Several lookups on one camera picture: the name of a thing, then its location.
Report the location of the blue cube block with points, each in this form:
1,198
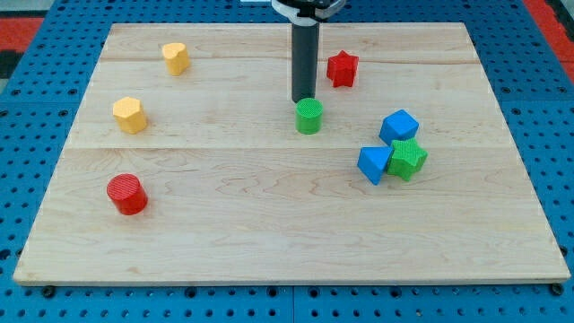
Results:
400,125

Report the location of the wooden board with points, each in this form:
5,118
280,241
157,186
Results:
236,196

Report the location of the green cylinder block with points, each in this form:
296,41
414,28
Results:
308,116

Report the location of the yellow heart block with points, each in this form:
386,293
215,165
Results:
176,58

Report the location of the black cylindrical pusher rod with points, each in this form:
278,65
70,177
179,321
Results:
304,53

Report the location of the green star block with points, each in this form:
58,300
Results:
407,158

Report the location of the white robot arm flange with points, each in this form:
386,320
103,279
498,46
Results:
307,13

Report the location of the blue triangular prism block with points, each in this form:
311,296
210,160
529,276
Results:
373,161

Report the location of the yellow hexagon block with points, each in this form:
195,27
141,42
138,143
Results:
129,114

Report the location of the red cylinder block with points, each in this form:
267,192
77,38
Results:
127,194

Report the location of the red star block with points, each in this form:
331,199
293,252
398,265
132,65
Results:
342,69

